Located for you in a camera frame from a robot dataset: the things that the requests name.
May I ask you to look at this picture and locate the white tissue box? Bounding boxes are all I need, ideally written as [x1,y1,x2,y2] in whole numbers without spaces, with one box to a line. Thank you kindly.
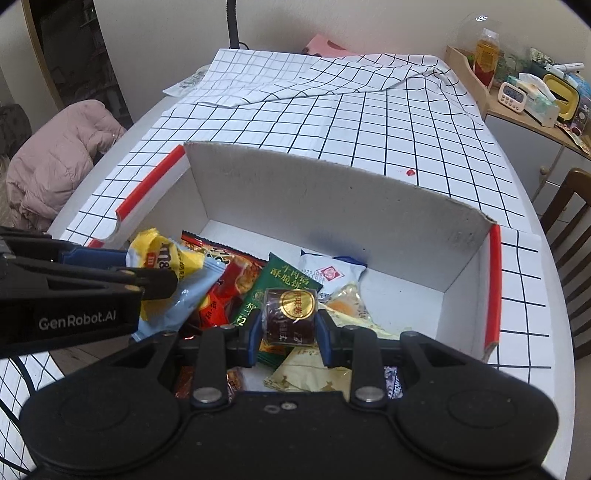
[519,73,561,127]

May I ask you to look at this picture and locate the brown wooden chair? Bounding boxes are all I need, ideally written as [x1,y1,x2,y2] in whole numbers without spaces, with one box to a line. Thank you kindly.
[540,167,591,361]

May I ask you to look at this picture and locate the dark bookshelf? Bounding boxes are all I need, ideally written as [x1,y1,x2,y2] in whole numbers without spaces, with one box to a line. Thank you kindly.
[23,0,132,130]

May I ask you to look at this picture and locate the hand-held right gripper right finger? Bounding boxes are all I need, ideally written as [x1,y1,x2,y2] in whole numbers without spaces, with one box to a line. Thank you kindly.
[315,310,467,409]

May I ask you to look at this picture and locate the yellow candy packet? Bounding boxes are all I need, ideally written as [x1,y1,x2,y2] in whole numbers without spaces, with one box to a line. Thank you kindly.
[126,228,205,324]

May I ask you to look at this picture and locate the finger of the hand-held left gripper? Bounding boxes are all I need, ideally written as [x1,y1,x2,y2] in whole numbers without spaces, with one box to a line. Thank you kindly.
[0,226,131,269]
[0,257,179,302]

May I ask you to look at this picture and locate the pink padded jacket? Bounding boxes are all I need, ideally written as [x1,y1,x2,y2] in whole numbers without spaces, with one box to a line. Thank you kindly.
[6,99,127,232]

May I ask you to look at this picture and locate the white digital timer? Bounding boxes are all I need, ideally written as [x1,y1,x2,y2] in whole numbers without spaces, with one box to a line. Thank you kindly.
[498,82,527,112]

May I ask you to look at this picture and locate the dark pink speckled item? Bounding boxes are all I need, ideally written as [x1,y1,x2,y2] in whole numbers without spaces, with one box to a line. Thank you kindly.
[573,99,591,137]

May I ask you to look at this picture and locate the pink stool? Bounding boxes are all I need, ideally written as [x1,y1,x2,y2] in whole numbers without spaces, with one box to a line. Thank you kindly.
[302,33,356,58]

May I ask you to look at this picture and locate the printed paper sheet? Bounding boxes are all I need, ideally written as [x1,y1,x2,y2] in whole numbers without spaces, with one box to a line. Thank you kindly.
[163,65,211,97]

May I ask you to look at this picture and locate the green snack packet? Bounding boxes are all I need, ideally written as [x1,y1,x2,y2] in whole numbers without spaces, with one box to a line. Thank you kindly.
[231,252,324,367]

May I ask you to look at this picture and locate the cream and gold snack packet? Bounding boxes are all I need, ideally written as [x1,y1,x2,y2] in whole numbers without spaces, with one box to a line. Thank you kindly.
[263,307,400,394]

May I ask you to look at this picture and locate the white cardboard box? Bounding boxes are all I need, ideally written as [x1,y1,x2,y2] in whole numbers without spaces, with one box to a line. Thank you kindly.
[88,141,502,398]

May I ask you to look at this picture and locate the light blue snack packet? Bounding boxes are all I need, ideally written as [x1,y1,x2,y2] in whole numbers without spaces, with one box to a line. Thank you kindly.
[130,255,225,343]

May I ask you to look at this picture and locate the clear yolk pastry packet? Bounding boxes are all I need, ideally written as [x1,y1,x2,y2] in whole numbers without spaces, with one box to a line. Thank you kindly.
[321,282,372,326]

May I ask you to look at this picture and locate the yellow case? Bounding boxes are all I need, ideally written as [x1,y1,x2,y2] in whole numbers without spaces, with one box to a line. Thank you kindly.
[542,74,581,123]

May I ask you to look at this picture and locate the black cable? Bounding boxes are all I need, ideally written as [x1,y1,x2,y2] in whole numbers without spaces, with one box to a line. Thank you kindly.
[0,355,37,472]

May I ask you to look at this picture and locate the white tube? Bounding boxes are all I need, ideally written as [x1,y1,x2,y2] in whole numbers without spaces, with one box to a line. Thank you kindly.
[545,62,585,77]

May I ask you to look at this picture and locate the brown round snack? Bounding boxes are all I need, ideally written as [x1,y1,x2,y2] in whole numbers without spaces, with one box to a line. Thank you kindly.
[259,287,320,347]

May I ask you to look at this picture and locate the dark patterned cloth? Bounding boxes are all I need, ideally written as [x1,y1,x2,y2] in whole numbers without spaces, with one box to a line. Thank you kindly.
[0,104,32,158]

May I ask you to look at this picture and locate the red snack packet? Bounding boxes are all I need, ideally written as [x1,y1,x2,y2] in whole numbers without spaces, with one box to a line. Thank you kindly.
[180,230,269,329]

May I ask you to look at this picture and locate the light wooden cabinet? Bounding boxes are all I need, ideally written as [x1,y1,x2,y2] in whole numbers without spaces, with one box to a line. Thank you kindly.
[445,44,591,204]

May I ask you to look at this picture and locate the clear glass dome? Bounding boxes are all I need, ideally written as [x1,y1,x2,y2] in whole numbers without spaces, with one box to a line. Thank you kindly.
[462,14,532,88]

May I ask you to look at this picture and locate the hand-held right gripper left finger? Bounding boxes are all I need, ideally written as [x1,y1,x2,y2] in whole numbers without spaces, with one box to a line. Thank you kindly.
[115,316,264,409]

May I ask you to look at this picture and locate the white blue snack packet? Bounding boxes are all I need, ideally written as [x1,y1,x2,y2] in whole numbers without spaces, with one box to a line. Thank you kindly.
[298,248,369,298]

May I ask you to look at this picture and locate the white checkered tablecloth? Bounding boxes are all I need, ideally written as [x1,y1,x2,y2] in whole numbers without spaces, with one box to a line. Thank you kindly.
[0,46,552,467]

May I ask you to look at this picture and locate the yellow drink bottle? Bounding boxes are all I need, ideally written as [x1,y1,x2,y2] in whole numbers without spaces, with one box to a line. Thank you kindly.
[475,28,502,88]

